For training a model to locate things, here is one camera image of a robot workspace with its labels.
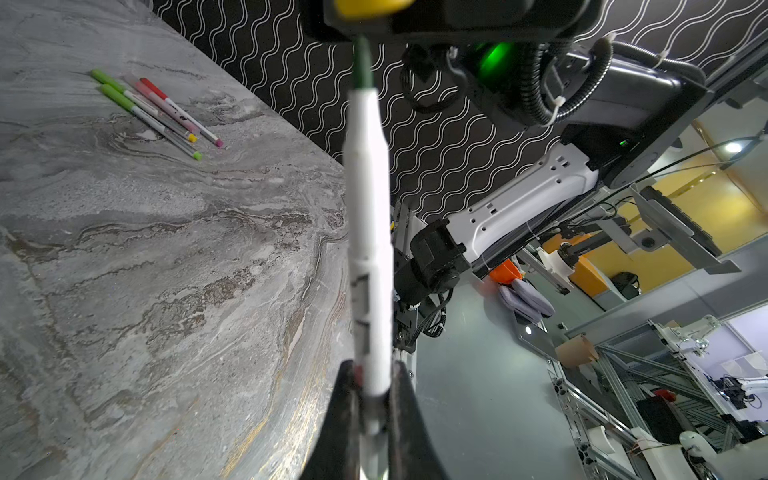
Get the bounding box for green pen cap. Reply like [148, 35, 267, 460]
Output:
[99, 84, 136, 113]

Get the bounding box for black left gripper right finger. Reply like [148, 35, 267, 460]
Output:
[387, 361, 449, 480]

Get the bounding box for yellow white pen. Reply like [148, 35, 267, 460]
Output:
[90, 69, 197, 144]

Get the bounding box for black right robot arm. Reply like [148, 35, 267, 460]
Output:
[299, 1, 715, 353]

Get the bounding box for purple white pen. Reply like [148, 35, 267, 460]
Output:
[140, 77, 224, 148]

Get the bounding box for green white pen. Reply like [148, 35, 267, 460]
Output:
[343, 36, 393, 479]

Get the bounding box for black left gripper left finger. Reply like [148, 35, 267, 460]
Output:
[299, 360, 361, 480]

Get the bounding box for pink white pen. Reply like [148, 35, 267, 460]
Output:
[123, 74, 200, 135]

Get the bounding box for yellow pen cap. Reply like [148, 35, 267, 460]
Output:
[333, 0, 414, 21]

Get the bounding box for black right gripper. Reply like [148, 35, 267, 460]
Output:
[299, 0, 604, 44]

